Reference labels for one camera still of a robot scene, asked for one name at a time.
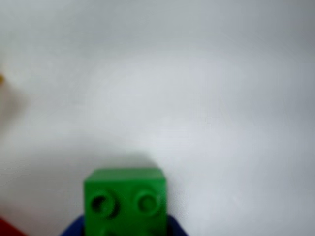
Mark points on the yellow 2x4 block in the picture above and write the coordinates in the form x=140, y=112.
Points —
x=1, y=79

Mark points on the red 2x4 block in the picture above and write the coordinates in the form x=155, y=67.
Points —
x=8, y=228

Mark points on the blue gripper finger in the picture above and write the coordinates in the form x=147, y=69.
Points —
x=176, y=227
x=75, y=227

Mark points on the green 2x4 block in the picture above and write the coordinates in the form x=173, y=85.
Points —
x=125, y=201

